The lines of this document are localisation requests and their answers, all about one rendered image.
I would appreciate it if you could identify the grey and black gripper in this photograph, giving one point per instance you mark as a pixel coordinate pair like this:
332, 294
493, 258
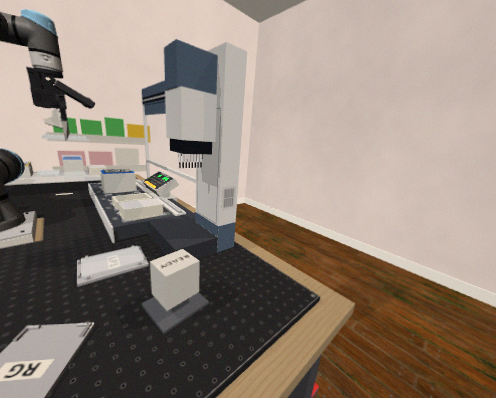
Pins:
45, 95

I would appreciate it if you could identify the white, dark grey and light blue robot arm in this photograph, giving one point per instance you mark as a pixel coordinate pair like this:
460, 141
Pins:
38, 33

